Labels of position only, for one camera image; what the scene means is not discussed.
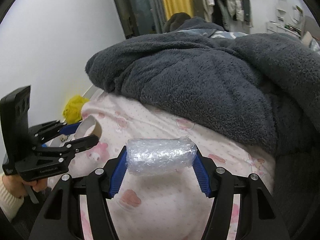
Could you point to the black hanging garment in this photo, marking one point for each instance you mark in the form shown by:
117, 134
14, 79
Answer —
222, 1

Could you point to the clear bubble wrap roll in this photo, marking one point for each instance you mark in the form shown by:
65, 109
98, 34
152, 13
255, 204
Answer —
160, 157

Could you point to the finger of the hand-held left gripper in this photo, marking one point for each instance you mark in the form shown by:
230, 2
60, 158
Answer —
82, 141
67, 128

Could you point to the pink printed bed sheet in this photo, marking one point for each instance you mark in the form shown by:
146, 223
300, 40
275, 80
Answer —
155, 205

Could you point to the cardboard tape core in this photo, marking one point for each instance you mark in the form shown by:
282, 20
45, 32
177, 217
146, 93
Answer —
96, 128

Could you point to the grey curtain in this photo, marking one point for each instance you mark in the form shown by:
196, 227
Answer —
151, 5

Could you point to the dark grey fleece blanket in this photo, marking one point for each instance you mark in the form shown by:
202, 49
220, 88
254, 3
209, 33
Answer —
200, 80

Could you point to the round white mirror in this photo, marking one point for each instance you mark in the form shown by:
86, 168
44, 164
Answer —
297, 12

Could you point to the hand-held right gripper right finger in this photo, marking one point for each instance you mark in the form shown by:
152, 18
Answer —
201, 176

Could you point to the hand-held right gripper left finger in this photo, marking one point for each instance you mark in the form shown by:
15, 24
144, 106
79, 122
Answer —
118, 175

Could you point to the white dresser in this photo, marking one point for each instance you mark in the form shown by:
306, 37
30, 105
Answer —
282, 26

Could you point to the dark grey hanging vest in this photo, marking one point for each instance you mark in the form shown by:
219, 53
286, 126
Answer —
247, 6

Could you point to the person's left hand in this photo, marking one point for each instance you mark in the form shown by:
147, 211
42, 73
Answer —
35, 186

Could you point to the yellow plastic bag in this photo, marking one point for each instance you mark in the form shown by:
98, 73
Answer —
73, 108

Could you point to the person's left forearm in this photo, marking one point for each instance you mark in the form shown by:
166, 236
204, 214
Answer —
10, 200

